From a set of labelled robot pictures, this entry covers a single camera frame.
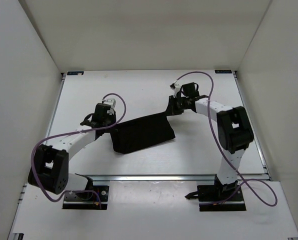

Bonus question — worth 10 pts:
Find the aluminium table rail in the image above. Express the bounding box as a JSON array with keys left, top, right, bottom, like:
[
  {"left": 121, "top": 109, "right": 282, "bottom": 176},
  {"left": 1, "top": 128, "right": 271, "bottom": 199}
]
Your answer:
[{"left": 84, "top": 173, "right": 270, "bottom": 182}]

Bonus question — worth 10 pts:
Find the right blue table label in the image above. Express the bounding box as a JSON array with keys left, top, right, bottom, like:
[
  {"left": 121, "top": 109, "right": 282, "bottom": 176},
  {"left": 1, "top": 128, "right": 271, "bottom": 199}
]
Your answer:
[{"left": 214, "top": 69, "right": 232, "bottom": 74}]

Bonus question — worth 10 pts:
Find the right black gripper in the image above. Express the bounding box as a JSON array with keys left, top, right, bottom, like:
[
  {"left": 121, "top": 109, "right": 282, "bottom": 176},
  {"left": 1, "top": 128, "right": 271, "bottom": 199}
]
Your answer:
[{"left": 164, "top": 95, "right": 189, "bottom": 117}]

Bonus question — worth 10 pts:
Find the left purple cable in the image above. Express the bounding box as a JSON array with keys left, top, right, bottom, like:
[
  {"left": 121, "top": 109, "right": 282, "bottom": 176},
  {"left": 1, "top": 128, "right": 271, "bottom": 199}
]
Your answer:
[{"left": 30, "top": 92, "right": 127, "bottom": 210}]

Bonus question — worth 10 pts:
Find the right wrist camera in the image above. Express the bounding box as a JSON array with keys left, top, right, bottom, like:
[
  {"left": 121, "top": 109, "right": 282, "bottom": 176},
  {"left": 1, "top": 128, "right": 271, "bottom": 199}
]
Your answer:
[{"left": 169, "top": 82, "right": 182, "bottom": 98}]

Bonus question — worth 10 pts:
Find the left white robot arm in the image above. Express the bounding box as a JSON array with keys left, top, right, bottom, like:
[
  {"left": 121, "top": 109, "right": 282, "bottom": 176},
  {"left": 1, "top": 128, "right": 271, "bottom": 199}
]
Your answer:
[{"left": 33, "top": 98, "right": 117, "bottom": 199}]

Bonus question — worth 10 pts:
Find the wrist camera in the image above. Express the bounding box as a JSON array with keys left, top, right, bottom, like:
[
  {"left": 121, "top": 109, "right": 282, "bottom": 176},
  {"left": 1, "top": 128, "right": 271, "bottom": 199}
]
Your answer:
[
  {"left": 102, "top": 98, "right": 117, "bottom": 115},
  {"left": 169, "top": 82, "right": 182, "bottom": 98}
]

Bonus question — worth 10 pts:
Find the purple cable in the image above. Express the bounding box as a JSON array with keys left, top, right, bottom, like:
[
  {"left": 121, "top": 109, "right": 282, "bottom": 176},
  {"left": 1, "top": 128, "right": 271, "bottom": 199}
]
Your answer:
[
  {"left": 30, "top": 92, "right": 127, "bottom": 210},
  {"left": 175, "top": 70, "right": 278, "bottom": 208}
]

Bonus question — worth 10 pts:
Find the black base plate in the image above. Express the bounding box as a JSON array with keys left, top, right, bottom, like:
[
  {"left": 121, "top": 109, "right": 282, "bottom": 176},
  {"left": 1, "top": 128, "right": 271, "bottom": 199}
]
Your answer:
[
  {"left": 62, "top": 182, "right": 110, "bottom": 211},
  {"left": 185, "top": 185, "right": 247, "bottom": 212}
]

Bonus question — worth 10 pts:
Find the left blue table label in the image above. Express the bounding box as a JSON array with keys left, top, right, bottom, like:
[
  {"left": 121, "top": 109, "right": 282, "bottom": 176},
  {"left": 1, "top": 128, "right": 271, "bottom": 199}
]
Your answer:
[{"left": 66, "top": 71, "right": 84, "bottom": 76}]

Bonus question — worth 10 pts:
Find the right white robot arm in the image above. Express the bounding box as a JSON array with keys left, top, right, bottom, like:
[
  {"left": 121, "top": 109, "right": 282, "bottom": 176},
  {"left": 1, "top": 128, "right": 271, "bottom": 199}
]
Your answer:
[{"left": 166, "top": 82, "right": 254, "bottom": 200}]

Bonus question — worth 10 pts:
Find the black skirt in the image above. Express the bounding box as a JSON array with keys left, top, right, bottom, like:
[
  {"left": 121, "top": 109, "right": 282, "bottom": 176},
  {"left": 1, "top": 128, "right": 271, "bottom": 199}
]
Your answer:
[{"left": 110, "top": 112, "right": 175, "bottom": 154}]

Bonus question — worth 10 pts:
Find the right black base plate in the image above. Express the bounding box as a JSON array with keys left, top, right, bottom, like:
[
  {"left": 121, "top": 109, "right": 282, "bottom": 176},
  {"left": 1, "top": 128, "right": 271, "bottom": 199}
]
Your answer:
[{"left": 185, "top": 185, "right": 247, "bottom": 212}]

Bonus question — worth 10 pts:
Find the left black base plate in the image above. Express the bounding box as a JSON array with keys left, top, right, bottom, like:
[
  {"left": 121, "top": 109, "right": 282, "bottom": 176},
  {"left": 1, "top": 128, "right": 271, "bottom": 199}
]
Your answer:
[{"left": 62, "top": 182, "right": 110, "bottom": 211}]

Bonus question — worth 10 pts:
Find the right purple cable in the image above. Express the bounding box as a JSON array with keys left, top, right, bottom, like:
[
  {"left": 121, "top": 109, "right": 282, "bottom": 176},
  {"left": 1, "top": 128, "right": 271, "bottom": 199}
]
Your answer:
[{"left": 175, "top": 70, "right": 278, "bottom": 208}]

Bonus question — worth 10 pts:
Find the blue table label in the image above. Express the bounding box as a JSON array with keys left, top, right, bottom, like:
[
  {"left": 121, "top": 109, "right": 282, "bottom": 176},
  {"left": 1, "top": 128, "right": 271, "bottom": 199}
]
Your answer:
[
  {"left": 214, "top": 69, "right": 232, "bottom": 74},
  {"left": 66, "top": 71, "right": 84, "bottom": 76}
]

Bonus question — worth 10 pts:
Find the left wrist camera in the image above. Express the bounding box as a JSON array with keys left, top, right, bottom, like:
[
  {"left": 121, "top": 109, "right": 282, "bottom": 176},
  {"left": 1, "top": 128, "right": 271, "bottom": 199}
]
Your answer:
[{"left": 102, "top": 98, "right": 117, "bottom": 115}]

